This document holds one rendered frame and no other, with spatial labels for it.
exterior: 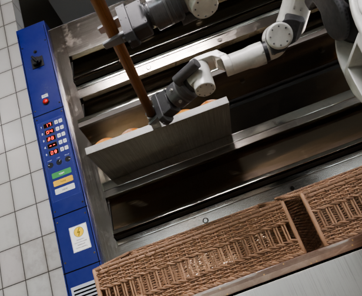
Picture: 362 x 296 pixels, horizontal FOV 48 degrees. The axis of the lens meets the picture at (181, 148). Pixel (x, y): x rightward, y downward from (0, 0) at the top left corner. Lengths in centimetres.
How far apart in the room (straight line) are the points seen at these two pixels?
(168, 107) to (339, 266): 70
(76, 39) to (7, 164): 71
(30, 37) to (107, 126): 75
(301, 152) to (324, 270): 74
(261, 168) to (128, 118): 60
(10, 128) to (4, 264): 63
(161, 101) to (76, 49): 89
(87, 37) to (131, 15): 117
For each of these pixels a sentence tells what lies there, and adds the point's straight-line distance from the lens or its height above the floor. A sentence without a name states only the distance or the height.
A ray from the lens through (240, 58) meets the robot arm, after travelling 128.
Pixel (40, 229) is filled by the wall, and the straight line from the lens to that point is 184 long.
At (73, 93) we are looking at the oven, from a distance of 203.
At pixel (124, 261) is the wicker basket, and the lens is 115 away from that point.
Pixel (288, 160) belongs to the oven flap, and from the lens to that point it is 168.
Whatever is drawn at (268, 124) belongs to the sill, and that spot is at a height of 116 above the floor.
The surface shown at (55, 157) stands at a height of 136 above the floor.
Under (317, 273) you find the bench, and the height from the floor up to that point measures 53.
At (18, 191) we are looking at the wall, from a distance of 195.
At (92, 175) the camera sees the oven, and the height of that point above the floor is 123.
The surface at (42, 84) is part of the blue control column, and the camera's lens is 209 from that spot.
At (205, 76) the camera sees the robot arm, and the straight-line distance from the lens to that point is 127.
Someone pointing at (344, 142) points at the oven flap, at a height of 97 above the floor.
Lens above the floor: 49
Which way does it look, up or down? 24 degrees up
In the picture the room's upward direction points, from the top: 20 degrees counter-clockwise
